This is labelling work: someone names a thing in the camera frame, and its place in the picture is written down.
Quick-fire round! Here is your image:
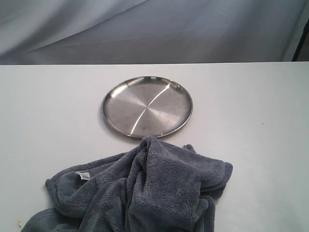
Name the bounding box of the white backdrop cloth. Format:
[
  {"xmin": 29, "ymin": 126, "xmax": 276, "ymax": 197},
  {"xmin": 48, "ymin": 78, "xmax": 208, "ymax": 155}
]
[{"xmin": 0, "ymin": 0, "xmax": 309, "ymax": 65}]

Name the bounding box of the grey-blue fleece towel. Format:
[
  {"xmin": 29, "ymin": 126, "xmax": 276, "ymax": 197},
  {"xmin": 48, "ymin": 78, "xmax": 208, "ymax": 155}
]
[{"xmin": 23, "ymin": 136, "xmax": 233, "ymax": 232}]

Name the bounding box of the round stainless steel plate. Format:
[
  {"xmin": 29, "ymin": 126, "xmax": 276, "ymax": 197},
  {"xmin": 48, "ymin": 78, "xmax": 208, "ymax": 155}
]
[{"xmin": 101, "ymin": 76, "xmax": 194, "ymax": 138}]

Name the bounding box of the black stand pole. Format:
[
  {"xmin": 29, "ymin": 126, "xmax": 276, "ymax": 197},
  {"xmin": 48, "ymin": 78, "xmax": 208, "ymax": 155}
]
[{"xmin": 291, "ymin": 19, "xmax": 309, "ymax": 61}]

